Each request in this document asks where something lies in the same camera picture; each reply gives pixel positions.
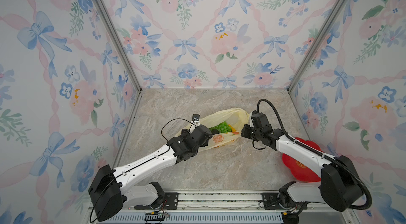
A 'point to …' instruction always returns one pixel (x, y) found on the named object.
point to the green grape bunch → (223, 127)
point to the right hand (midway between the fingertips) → (242, 129)
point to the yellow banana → (232, 129)
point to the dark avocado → (214, 131)
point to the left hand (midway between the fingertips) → (200, 131)
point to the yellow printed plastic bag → (238, 117)
